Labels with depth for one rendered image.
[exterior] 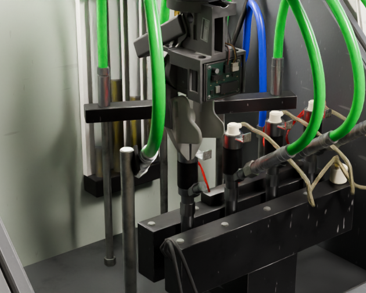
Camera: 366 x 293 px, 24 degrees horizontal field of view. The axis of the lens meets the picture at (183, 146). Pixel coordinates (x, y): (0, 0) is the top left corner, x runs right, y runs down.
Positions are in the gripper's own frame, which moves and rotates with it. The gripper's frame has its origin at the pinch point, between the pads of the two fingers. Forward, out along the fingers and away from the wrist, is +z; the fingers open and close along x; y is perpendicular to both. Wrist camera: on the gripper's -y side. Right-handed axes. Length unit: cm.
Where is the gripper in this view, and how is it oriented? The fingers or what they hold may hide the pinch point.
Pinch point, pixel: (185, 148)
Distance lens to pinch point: 108.4
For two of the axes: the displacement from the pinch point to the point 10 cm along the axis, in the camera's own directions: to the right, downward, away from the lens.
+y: 6.2, 2.9, -7.3
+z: 0.0, 9.3, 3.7
